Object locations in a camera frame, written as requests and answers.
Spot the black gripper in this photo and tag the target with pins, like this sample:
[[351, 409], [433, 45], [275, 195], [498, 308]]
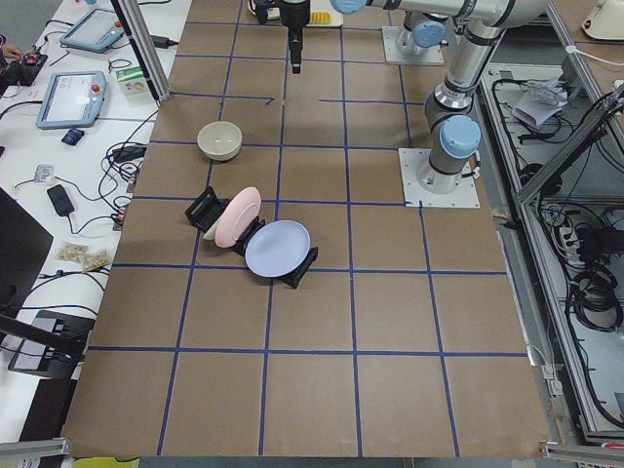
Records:
[[294, 14]]

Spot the yellow ridged bread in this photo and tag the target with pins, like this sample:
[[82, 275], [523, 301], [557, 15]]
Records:
[[320, 18]]

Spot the blue plate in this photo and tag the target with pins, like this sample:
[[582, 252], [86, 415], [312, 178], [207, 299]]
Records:
[[277, 248]]

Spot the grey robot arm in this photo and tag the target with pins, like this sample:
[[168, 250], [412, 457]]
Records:
[[455, 135], [419, 33]]

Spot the pink plate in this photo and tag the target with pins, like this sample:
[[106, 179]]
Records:
[[237, 217]]

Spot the black plate rack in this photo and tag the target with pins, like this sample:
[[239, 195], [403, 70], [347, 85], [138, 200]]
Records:
[[207, 208]]

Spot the cream plate in rack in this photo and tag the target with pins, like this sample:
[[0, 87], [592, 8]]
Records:
[[210, 233]]

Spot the white serving tray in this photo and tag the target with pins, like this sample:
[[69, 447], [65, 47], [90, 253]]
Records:
[[337, 20]]

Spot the cream ceramic bowl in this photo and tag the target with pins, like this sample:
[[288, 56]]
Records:
[[220, 141]]

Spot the green white carton box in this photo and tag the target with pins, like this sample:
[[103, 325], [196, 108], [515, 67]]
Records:
[[131, 81]]

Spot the far teach pendant tablet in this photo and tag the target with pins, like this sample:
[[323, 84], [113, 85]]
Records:
[[96, 31]]

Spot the teach pendant tablet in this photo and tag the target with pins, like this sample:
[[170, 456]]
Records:
[[96, 31], [72, 100]]

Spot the black power adapter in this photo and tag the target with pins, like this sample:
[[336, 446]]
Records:
[[128, 153]]

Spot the near teach pendant tablet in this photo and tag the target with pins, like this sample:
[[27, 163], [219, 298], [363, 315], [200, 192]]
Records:
[[72, 100]]

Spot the black smartphone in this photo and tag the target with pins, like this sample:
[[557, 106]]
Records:
[[60, 200]]

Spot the bag of nuts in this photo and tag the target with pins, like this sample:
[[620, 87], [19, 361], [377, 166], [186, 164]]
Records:
[[89, 261]]

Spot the black monitor stand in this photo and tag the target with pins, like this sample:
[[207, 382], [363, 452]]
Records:
[[54, 343]]

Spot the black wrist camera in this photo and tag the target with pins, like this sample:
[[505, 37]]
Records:
[[265, 10]]

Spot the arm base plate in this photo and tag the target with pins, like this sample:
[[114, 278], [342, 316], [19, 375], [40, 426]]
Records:
[[400, 48], [425, 188]]

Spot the aluminium frame post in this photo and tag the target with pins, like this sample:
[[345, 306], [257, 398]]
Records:
[[133, 23]]

